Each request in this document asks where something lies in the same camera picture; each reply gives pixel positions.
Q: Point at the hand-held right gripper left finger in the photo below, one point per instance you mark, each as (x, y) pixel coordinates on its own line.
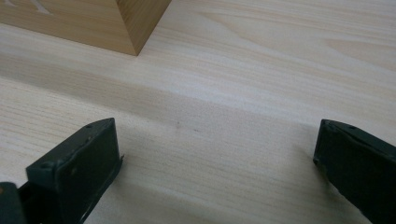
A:
(77, 168)

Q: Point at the wooden box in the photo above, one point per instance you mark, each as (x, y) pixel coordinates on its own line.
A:
(77, 21)

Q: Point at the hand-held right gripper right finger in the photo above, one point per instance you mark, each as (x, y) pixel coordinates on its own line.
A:
(358, 168)

